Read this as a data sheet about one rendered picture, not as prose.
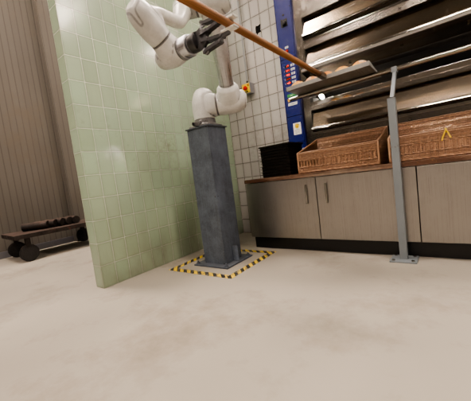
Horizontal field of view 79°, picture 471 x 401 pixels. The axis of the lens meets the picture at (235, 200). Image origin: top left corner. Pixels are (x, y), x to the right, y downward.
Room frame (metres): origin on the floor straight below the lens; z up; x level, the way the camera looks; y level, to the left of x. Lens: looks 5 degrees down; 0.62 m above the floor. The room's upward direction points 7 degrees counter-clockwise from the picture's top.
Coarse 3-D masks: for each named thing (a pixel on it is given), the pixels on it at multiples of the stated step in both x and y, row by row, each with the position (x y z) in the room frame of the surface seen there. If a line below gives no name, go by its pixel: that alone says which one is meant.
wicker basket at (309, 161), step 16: (384, 128) 2.10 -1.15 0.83; (320, 144) 2.46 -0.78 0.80; (336, 144) 2.37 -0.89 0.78; (352, 144) 1.88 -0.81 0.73; (368, 144) 1.82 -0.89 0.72; (384, 144) 2.00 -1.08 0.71; (304, 160) 2.08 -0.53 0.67; (320, 160) 2.43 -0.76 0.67; (336, 160) 1.95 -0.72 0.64; (352, 160) 1.89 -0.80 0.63; (368, 160) 1.83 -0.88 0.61; (384, 160) 1.95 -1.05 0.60
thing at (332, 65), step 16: (464, 16) 1.78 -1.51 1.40; (416, 32) 1.93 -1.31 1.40; (432, 32) 1.92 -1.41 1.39; (448, 32) 1.92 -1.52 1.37; (464, 32) 1.92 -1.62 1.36; (368, 48) 2.11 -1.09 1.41; (384, 48) 2.09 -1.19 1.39; (400, 48) 2.09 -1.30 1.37; (416, 48) 2.09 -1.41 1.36; (320, 64) 2.32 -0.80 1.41; (336, 64) 2.30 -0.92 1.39; (352, 64) 2.30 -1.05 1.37
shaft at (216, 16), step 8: (176, 0) 0.93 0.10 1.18; (184, 0) 0.93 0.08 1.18; (192, 0) 0.95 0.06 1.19; (192, 8) 0.97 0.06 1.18; (200, 8) 0.99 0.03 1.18; (208, 8) 1.01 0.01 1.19; (208, 16) 1.03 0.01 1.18; (216, 16) 1.05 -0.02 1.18; (224, 16) 1.08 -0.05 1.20; (224, 24) 1.09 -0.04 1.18; (240, 32) 1.17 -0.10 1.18; (248, 32) 1.20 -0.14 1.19; (256, 40) 1.26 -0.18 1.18; (264, 40) 1.30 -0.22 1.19; (272, 48) 1.36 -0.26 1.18; (288, 56) 1.48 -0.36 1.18; (304, 64) 1.63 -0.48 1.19; (312, 72) 1.76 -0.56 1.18; (320, 72) 1.82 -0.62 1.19
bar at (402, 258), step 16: (464, 48) 1.61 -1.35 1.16; (400, 64) 1.80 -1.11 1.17; (416, 64) 1.75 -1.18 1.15; (352, 80) 1.97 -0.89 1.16; (304, 96) 2.19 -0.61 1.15; (400, 160) 1.65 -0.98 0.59; (400, 176) 1.63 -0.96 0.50; (400, 192) 1.63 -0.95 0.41; (400, 208) 1.64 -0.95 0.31; (400, 224) 1.64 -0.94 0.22; (400, 240) 1.65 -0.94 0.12; (400, 256) 1.65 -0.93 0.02; (416, 256) 1.66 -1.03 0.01
